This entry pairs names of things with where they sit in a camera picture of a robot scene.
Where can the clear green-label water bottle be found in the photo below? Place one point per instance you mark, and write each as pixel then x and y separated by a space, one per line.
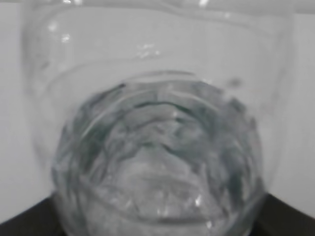
pixel 157 117

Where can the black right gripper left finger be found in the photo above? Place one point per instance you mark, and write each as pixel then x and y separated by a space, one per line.
pixel 42 219

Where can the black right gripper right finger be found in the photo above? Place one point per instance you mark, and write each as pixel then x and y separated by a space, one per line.
pixel 279 219

